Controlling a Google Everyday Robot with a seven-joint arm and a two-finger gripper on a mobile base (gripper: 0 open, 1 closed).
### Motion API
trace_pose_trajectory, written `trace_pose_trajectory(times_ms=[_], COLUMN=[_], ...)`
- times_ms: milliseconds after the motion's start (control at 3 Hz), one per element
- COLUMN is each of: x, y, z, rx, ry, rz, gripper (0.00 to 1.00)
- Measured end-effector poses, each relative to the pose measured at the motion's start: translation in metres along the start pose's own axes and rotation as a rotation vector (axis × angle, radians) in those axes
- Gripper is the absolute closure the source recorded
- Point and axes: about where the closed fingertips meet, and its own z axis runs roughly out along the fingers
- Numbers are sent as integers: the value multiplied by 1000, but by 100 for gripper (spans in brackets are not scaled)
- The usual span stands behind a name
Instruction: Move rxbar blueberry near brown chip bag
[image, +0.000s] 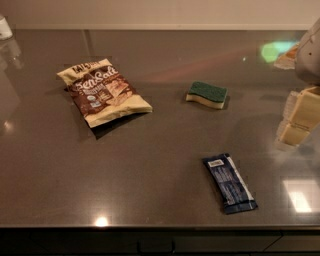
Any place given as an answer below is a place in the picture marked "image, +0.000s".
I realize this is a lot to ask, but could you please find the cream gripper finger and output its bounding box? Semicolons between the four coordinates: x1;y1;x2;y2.
278;123;310;146
290;86;320;131

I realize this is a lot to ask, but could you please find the brown sea salt chip bag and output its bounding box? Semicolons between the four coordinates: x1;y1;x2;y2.
58;59;153;128

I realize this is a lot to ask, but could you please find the green and yellow sponge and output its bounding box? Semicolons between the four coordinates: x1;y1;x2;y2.
186;81;228;109

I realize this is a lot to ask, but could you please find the white container at table corner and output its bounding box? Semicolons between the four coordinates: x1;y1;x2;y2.
0;14;13;40

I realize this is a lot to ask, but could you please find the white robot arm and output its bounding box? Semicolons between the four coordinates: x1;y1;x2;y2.
276;18;320;150

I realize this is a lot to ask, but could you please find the dark blue rxbar wrapper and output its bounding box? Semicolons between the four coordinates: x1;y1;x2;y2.
202;153;258;214

